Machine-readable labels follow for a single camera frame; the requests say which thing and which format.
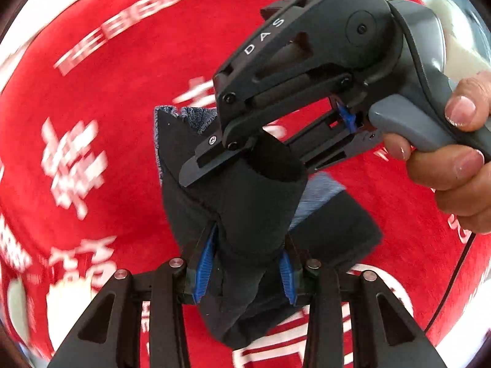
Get black pants grey waistband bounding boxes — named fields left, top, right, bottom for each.
left=154, top=105, right=382, bottom=349

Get right hand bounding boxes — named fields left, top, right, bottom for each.
left=383, top=71, right=490, bottom=234

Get red blanket white characters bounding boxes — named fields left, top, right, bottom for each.
left=1, top=0, right=490, bottom=367

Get black cable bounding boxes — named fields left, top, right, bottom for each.
left=423, top=231, right=477, bottom=334

